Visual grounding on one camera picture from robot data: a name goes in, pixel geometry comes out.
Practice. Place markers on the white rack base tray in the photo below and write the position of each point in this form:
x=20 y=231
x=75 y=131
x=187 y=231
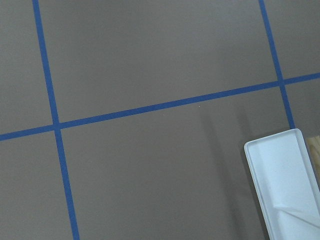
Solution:
x=286 y=185

